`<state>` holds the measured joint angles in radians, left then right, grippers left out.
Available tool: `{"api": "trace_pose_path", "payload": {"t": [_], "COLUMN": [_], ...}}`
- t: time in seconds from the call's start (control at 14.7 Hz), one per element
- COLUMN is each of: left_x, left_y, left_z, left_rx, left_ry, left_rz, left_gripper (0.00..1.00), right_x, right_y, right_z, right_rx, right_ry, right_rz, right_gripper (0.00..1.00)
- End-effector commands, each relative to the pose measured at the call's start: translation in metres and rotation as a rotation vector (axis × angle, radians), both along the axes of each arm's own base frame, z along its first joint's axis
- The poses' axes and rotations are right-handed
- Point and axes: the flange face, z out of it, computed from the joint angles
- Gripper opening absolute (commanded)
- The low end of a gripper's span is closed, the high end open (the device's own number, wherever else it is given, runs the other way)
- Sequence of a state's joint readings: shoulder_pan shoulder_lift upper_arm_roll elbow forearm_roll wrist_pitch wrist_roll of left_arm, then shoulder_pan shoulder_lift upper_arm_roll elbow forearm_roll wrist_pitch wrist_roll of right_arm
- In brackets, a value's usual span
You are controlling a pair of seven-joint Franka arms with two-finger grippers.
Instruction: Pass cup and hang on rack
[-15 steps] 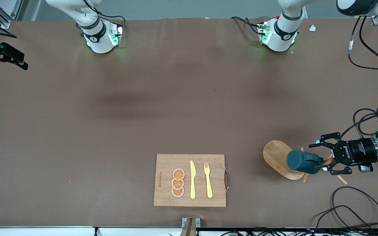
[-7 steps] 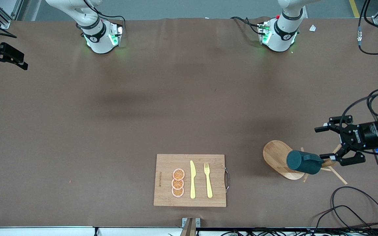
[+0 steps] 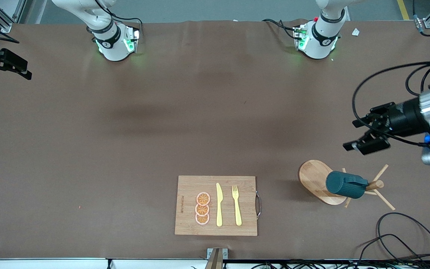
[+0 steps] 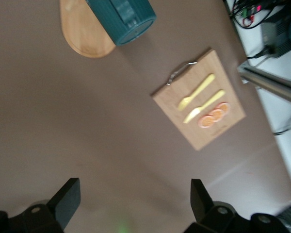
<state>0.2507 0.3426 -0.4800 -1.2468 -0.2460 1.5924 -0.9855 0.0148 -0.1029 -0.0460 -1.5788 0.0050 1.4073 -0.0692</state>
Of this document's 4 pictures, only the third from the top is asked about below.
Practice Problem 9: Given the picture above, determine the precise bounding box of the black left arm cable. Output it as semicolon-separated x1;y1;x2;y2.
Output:
352;0;430;147

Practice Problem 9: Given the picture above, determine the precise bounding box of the white table edge rail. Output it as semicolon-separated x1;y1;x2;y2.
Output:
0;258;208;269

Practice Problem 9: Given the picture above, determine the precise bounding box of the yellow plastic knife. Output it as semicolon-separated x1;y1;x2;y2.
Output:
216;183;223;227

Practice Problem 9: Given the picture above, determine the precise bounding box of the thick black floor cable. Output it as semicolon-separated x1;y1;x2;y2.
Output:
376;212;430;269
355;234;430;269

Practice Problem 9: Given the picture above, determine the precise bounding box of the brown table mat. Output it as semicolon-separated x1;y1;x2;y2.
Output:
0;19;430;260

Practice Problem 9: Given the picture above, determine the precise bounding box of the metal bracket with post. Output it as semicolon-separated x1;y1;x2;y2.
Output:
205;248;228;269

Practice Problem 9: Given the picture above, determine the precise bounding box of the yellow plastic fork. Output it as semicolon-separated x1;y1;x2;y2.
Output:
232;185;243;226

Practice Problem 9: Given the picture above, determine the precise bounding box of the wooden cutting board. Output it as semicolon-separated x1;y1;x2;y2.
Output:
174;176;262;236

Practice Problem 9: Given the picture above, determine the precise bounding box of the black left base cable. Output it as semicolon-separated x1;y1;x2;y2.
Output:
262;18;300;40

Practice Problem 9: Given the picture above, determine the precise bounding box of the dark green cup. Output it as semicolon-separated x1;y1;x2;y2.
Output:
326;171;369;199

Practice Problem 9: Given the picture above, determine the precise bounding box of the wooden cup rack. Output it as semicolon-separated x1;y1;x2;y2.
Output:
299;160;396;211

